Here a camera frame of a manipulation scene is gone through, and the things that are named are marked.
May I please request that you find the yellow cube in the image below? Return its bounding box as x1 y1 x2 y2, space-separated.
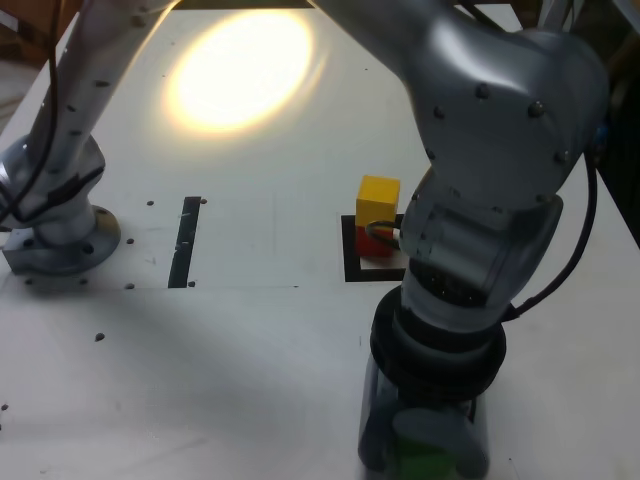
355 174 402 234

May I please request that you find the black tape strip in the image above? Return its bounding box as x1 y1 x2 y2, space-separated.
167 196 202 290

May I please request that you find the green cube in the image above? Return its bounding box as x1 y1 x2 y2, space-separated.
397 435 460 480

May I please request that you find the black tape square outline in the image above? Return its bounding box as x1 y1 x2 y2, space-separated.
340 214 407 284

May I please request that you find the brown cardboard box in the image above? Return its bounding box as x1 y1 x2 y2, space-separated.
0 0 76 61

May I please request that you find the long black cable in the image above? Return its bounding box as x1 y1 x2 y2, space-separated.
508 149 602 322

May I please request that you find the short black cable loop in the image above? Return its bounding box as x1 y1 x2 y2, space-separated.
365 218 404 249

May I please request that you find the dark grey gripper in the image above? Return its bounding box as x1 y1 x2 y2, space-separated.
357 349 493 480

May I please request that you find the red cube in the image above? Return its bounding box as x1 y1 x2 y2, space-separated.
354 224 401 260

